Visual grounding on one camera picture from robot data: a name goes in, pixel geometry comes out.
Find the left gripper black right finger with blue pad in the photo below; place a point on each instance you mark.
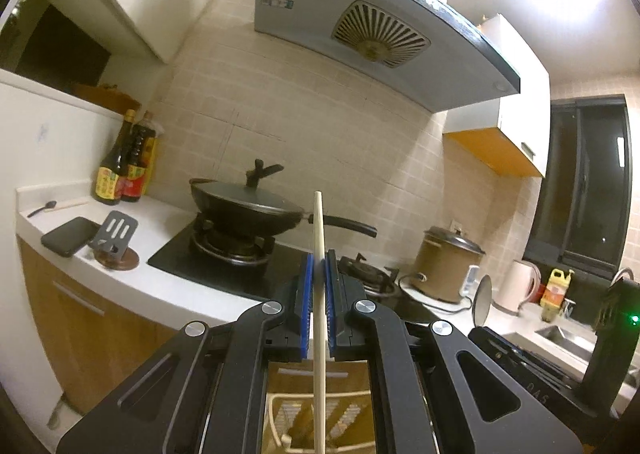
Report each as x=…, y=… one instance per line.
x=432, y=389

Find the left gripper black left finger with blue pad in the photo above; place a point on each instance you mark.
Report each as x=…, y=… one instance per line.
x=204, y=391

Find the wooden chopstick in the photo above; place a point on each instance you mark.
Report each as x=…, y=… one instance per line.
x=319, y=312

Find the yellow oil bottle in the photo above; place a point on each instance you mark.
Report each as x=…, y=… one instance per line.
x=554, y=293

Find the clear plastic spoon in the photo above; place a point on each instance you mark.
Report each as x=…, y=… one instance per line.
x=482, y=301

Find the sink faucet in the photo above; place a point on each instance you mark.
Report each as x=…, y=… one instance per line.
x=624, y=273

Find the wooden base cabinets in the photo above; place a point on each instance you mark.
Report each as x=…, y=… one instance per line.
x=96, y=326

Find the brown rice cooker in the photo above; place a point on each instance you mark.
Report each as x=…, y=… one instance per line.
x=443, y=263

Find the white electric kettle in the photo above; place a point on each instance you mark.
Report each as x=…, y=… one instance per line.
x=520, y=285

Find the gas stove cooktop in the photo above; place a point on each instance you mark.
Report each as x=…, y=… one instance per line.
x=182, y=257

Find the dark window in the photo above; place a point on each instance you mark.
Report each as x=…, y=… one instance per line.
x=584, y=203

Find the grey phone stand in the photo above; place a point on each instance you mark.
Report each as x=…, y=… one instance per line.
x=110, y=245

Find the black wok with lid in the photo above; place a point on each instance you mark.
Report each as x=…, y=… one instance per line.
x=245, y=209

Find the black smartphone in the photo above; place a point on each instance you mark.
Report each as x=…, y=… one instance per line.
x=73, y=235

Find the dark soy sauce bottle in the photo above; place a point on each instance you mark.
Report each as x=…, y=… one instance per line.
x=111, y=175

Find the small spoon on counter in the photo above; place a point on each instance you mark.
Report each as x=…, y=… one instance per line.
x=53, y=205

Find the dark vinegar bottle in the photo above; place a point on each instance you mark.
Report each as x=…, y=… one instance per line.
x=139, y=157

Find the grey range hood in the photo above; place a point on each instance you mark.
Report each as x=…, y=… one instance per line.
x=422, y=49

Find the white wall cabinet orange bottom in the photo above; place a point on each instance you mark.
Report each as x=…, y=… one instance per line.
x=511, y=134

